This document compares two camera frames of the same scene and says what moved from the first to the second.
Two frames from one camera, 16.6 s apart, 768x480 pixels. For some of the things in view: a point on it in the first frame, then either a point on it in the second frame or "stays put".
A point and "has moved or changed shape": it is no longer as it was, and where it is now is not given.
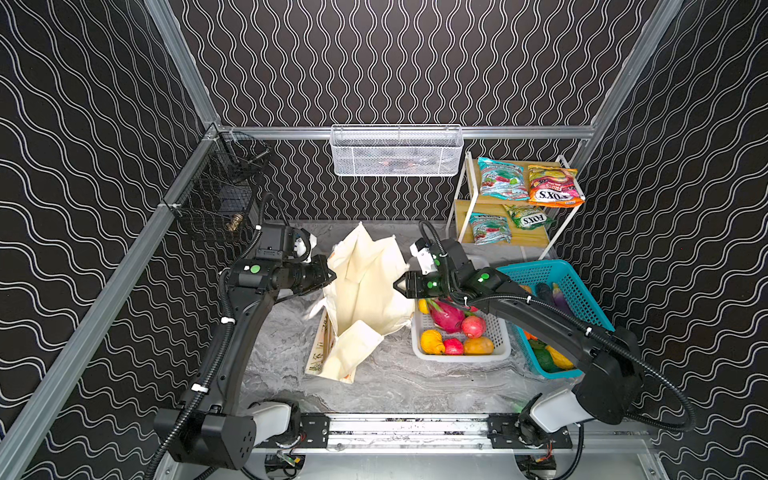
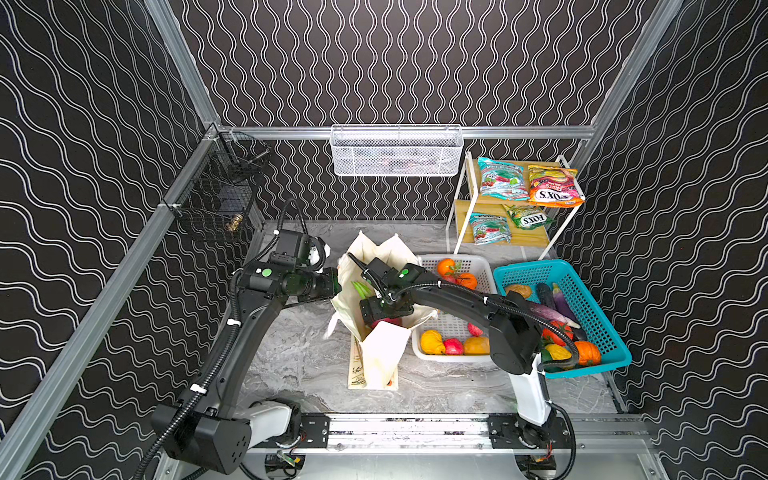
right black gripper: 421,285 → 372,309
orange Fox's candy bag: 553,187 stays put
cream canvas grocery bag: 368,300 has moved or changed shape
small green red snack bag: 489,229 stays put
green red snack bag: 503,180 stays put
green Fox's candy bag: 529,217 stays put
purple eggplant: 560,299 stays put
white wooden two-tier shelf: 524,204 stays put
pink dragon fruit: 445,316 → 394,321
